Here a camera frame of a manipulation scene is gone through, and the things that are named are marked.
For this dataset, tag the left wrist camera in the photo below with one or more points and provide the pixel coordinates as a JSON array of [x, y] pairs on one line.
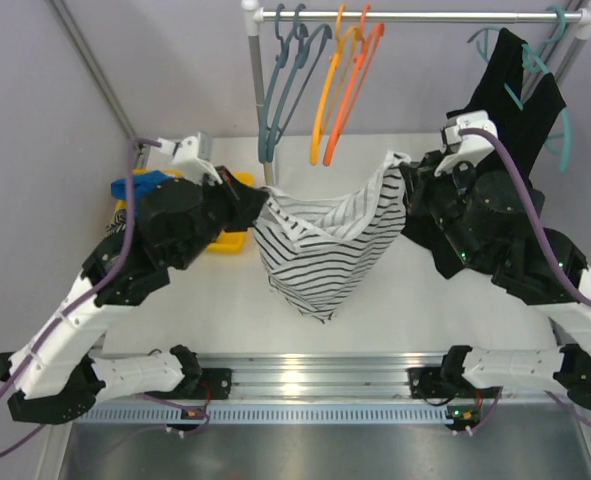
[[191, 151]]

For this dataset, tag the perforated cable tray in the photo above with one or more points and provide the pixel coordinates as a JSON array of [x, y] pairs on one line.
[[283, 414]]

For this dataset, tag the yellow plastic bin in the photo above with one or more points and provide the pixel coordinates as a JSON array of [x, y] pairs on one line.
[[227, 242]]

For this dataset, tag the striped tank top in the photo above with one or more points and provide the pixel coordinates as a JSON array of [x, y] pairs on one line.
[[316, 252]]

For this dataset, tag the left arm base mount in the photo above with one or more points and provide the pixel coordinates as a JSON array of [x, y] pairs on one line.
[[197, 383]]

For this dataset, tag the yellow hanger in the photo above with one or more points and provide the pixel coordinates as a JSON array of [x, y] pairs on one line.
[[346, 41]]

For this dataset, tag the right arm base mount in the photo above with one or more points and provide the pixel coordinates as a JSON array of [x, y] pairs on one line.
[[439, 385]]

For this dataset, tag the orange hanger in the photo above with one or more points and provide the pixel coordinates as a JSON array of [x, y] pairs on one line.
[[361, 63]]

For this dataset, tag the aluminium table edge rail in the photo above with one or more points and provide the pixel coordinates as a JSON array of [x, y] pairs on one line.
[[307, 377]]

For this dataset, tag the black tank top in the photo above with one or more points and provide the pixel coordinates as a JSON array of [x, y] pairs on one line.
[[522, 128]]

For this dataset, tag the blue-grey hanger left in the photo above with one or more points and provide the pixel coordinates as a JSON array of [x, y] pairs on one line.
[[272, 127]]

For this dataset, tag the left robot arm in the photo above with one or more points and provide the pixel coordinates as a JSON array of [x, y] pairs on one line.
[[169, 222]]

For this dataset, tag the clothes rack metal frame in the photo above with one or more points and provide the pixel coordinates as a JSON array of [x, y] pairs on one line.
[[320, 26]]

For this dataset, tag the teal hanger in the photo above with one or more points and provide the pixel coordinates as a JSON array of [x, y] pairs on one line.
[[521, 96]]

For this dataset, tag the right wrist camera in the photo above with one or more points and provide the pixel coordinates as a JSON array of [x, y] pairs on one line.
[[460, 147]]

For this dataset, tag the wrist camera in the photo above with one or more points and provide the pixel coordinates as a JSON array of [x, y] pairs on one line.
[[191, 151], [460, 147]]

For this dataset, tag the striped garment in bin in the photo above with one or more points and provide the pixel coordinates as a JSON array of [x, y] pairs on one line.
[[117, 223]]

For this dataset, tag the blue garment in bin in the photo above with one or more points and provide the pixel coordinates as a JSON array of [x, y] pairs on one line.
[[142, 184]]

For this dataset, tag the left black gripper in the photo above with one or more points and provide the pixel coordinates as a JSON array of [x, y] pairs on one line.
[[234, 201]]

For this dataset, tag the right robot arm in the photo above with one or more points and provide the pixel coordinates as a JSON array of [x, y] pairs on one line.
[[481, 221]]

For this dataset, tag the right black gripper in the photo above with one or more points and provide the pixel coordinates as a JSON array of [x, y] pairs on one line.
[[420, 179]]

